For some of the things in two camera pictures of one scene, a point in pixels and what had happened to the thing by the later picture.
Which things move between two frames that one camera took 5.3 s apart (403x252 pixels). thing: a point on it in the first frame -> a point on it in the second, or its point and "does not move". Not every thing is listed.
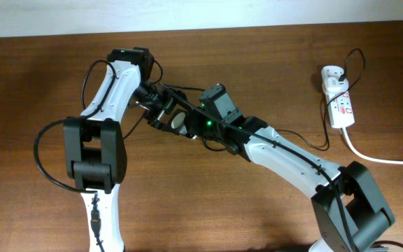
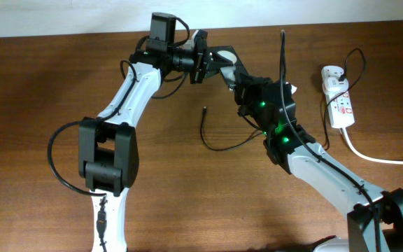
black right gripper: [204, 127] -> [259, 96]
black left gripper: [154, 116] -> [200, 64]
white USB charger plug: [332, 85] does not move
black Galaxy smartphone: [178, 120] -> [229, 72]
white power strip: [340, 108] does not move
